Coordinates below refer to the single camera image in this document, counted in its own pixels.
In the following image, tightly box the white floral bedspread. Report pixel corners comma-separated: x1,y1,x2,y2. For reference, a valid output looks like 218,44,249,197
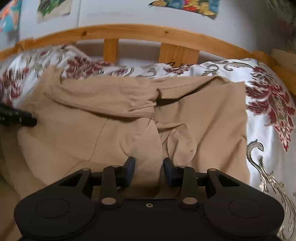
1,45,295,240

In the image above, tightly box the blue orange wall picture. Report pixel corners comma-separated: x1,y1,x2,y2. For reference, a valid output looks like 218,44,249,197
1,0,23,33

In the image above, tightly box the beige large garment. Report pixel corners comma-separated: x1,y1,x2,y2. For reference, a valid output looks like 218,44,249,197
1,66,250,240

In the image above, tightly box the wooden bed frame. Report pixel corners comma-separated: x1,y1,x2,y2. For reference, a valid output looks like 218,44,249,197
1,24,295,93

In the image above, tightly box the green wall picture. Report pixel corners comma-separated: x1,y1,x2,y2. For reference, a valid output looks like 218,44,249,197
37,0,72,24

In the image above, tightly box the colourful wall picture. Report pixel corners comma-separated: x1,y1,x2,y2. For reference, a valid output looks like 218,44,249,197
149,0,220,16

